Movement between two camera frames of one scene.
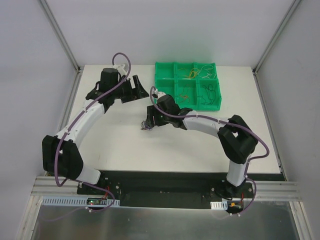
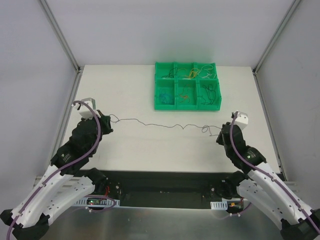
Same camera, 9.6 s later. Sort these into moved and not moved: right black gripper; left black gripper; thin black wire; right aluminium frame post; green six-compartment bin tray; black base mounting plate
Moved: right black gripper; left black gripper
Not moved: green six-compartment bin tray; thin black wire; black base mounting plate; right aluminium frame post
